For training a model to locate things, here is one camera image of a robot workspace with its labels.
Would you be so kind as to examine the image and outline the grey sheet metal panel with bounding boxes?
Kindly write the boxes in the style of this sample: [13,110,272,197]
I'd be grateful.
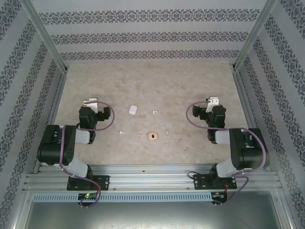
[11,190,294,229]

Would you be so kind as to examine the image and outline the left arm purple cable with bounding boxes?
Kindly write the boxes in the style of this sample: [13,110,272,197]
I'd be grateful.
[59,101,117,208]

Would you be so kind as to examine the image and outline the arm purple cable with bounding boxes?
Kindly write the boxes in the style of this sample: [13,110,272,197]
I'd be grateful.
[59,101,117,208]
[186,101,268,206]

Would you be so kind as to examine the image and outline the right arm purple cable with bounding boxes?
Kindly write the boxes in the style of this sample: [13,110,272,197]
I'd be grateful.
[186,101,268,206]

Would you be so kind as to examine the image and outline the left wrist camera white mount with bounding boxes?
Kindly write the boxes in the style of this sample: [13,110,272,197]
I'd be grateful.
[82,97,99,115]

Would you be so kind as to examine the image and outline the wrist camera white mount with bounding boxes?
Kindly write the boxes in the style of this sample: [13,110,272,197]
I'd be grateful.
[205,95,220,113]
[82,97,99,115]

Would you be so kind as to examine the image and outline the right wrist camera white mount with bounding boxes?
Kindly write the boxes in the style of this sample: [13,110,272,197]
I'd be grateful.
[205,95,220,113]

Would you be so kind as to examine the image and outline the aluminium side rail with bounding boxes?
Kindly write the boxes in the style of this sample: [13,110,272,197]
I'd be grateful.
[232,69,272,172]
[32,70,69,174]

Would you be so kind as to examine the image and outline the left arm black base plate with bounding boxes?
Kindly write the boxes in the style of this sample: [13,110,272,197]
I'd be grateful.
[67,175,111,191]

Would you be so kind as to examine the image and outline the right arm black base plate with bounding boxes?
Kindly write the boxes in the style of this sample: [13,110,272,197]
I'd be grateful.
[193,174,238,191]

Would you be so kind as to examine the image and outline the aluminium mounting rail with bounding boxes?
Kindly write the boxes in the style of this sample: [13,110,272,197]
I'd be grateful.
[22,163,283,191]

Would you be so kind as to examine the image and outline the aluminium frame post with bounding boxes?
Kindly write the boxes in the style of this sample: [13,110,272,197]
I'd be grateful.
[232,0,280,72]
[20,0,69,73]

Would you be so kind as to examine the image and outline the slotted grey cable duct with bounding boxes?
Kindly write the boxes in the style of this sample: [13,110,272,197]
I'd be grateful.
[32,192,213,202]

